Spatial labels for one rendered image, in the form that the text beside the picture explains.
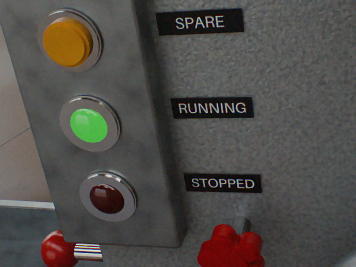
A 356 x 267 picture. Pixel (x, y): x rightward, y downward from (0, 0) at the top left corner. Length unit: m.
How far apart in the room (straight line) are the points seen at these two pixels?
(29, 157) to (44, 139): 2.70
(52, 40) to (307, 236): 0.19
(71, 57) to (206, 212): 0.13
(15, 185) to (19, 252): 2.23
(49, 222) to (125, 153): 0.32
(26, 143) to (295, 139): 2.88
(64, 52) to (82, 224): 0.12
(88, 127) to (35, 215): 0.33
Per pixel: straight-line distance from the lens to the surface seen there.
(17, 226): 0.73
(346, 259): 0.38
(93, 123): 0.38
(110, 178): 0.41
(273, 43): 0.36
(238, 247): 0.39
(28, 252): 0.72
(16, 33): 0.39
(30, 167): 3.04
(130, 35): 0.36
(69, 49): 0.37
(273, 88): 0.37
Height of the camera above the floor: 1.50
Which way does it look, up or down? 30 degrees down
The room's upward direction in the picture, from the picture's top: 10 degrees counter-clockwise
